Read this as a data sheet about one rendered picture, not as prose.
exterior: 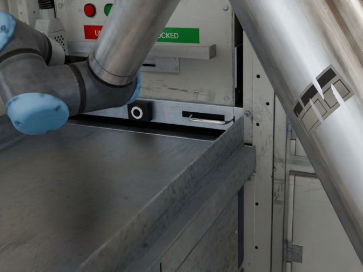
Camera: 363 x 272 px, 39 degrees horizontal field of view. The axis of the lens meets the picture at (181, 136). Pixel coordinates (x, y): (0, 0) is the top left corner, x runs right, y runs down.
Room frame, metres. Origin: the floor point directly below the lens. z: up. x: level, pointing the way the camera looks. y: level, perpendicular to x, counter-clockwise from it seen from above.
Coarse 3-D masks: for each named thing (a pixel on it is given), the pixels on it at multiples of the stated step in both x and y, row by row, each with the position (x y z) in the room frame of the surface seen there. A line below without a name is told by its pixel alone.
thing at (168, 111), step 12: (108, 108) 1.29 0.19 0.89; (120, 108) 1.28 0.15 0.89; (156, 108) 1.23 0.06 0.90; (168, 108) 1.22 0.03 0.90; (180, 108) 1.20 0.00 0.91; (192, 108) 1.19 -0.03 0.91; (204, 108) 1.17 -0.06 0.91; (216, 108) 1.16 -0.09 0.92; (240, 108) 1.13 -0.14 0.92; (156, 120) 1.23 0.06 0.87; (168, 120) 1.22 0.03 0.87; (180, 120) 1.20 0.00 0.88; (216, 120) 1.16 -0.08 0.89
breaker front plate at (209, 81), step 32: (64, 0) 1.35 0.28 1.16; (96, 0) 1.31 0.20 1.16; (192, 0) 1.20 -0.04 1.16; (224, 0) 1.16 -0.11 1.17; (224, 32) 1.16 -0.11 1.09; (160, 64) 1.23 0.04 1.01; (192, 64) 1.20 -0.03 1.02; (224, 64) 1.16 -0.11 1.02; (160, 96) 1.24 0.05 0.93; (192, 96) 1.20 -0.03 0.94; (224, 96) 1.16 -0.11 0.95
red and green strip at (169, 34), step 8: (88, 32) 1.32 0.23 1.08; (96, 32) 1.31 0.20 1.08; (168, 32) 1.22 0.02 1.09; (176, 32) 1.21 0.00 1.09; (184, 32) 1.21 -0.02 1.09; (192, 32) 1.20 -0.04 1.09; (160, 40) 1.23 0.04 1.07; (168, 40) 1.22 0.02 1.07; (176, 40) 1.21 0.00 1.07; (184, 40) 1.21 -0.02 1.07; (192, 40) 1.20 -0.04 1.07
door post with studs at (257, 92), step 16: (256, 64) 1.09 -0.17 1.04; (256, 80) 1.08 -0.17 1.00; (256, 96) 1.08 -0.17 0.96; (272, 96) 1.07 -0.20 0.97; (256, 112) 1.08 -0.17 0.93; (256, 128) 1.08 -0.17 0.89; (256, 144) 1.08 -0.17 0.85; (256, 176) 1.08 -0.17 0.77; (256, 192) 1.08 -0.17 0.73; (256, 208) 1.08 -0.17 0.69; (256, 224) 1.08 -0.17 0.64; (256, 240) 1.08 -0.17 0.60; (256, 256) 1.08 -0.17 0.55
